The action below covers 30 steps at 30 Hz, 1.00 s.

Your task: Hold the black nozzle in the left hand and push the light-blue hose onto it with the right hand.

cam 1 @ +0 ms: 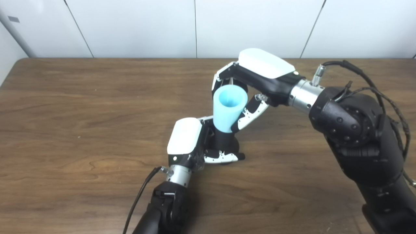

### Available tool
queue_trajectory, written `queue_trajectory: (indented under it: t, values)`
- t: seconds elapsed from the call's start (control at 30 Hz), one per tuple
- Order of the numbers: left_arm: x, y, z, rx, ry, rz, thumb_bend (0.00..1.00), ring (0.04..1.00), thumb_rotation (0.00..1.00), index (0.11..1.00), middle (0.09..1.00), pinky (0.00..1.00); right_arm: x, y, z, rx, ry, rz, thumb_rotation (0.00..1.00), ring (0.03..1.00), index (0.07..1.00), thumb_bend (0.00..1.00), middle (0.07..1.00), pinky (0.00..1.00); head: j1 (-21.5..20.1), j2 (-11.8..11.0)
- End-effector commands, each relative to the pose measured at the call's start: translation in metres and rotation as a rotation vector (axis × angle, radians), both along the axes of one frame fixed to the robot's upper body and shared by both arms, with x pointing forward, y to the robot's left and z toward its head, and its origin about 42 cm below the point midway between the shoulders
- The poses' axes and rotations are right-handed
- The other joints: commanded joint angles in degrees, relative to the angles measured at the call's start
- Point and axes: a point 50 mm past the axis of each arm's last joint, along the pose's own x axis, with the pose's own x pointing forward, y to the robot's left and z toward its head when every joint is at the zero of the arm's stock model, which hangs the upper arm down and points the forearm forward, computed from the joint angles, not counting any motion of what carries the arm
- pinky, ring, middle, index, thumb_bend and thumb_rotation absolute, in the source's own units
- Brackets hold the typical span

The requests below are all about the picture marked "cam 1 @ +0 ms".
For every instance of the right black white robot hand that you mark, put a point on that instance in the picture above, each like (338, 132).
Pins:
(266, 65)

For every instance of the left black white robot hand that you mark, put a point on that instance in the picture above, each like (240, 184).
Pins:
(185, 136)

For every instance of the black flared nozzle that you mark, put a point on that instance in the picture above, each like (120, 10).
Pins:
(224, 141)

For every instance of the light blue cylinder cup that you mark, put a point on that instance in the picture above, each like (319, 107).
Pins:
(226, 117)

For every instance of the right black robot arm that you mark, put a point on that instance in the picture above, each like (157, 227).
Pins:
(360, 136)

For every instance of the grey corner post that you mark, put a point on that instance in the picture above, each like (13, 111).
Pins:
(16, 32)

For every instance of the small grey wall label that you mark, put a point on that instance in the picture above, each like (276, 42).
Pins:
(13, 19)

